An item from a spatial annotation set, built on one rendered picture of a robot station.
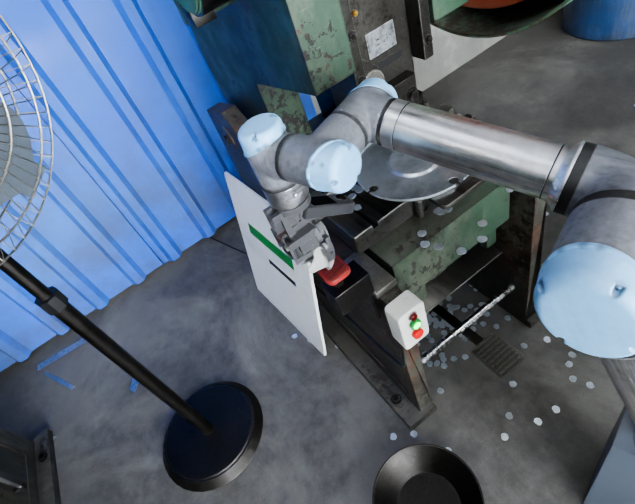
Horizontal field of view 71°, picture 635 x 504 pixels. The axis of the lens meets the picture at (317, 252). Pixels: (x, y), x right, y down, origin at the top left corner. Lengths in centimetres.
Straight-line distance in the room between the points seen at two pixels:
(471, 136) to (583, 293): 26
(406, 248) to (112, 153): 142
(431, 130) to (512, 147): 11
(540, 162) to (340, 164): 26
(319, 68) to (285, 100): 35
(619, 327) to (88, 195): 199
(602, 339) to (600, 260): 9
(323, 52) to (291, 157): 27
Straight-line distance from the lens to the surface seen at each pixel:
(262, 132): 69
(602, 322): 55
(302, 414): 167
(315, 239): 84
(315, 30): 86
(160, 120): 213
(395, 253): 109
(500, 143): 66
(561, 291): 53
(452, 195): 101
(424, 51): 105
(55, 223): 222
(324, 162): 63
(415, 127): 68
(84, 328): 125
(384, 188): 106
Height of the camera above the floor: 146
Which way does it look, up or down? 45 degrees down
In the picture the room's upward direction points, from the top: 24 degrees counter-clockwise
